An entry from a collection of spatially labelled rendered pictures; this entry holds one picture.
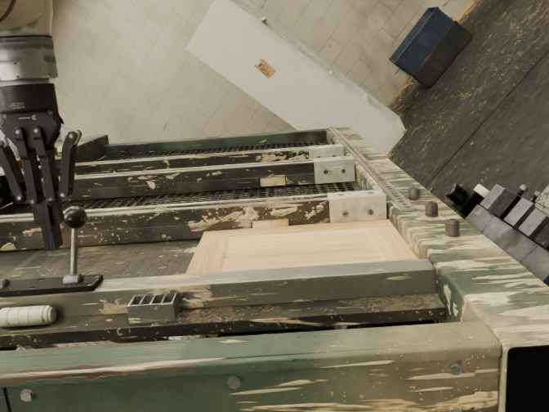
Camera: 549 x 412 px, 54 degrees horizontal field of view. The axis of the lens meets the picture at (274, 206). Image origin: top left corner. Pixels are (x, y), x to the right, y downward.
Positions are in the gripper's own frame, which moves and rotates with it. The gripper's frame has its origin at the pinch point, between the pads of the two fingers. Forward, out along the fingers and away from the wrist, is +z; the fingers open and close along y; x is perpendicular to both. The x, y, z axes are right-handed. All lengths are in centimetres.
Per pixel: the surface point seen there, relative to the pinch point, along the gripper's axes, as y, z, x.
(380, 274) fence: 48.4, 11.9, 2.0
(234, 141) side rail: 11, 13, 189
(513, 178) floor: 149, 42, 190
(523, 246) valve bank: 77, 14, 16
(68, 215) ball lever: -0.4, 0.6, 7.7
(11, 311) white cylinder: -7.8, 12.9, -0.9
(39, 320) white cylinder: -3.5, 14.2, -1.6
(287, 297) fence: 34.0, 14.7, 2.0
